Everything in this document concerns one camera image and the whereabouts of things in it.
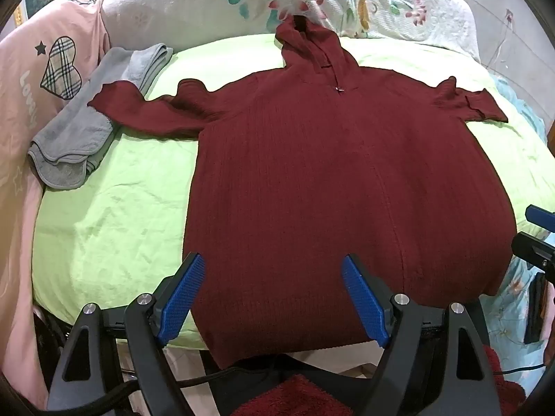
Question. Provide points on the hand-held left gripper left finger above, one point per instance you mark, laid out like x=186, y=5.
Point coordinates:
x=184, y=299

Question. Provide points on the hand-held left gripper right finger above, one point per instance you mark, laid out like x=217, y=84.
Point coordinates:
x=362, y=299

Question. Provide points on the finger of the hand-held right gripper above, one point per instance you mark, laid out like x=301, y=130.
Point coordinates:
x=533, y=247
x=540, y=216

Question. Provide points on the maroon hooded sweater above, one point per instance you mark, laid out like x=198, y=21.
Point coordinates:
x=325, y=182

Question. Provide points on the light blue floral bedsheet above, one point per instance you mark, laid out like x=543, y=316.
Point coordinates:
x=520, y=294

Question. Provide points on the black flat object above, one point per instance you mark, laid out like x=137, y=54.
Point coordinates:
x=535, y=312

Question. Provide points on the light green bed sheet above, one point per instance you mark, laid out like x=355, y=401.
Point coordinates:
x=121, y=208

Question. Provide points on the red fuzzy clothing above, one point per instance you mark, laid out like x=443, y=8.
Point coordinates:
x=290, y=398

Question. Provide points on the grey folded towel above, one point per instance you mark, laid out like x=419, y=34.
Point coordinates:
x=73, y=138

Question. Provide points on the pink heart print blanket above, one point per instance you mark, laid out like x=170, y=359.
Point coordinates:
x=26, y=95

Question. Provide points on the white floral quilt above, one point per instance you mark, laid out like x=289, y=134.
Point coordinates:
x=195, y=4

